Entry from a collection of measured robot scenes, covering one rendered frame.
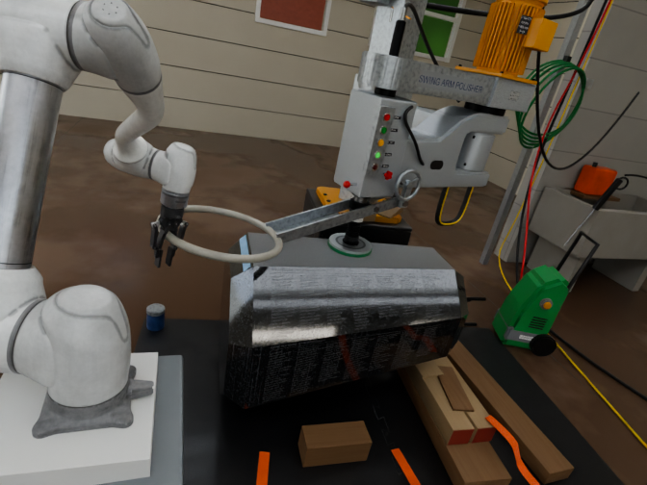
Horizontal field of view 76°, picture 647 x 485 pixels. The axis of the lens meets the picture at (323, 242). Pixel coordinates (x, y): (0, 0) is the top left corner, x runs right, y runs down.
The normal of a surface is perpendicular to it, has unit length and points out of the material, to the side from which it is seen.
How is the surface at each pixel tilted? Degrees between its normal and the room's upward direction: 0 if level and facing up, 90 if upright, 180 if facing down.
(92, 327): 64
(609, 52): 90
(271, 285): 45
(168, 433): 0
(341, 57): 90
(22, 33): 73
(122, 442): 3
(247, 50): 90
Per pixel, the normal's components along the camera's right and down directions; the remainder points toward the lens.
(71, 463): 0.21, -0.90
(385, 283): 0.32, -0.32
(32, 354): -0.06, 0.28
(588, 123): 0.29, 0.45
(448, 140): 0.51, 0.44
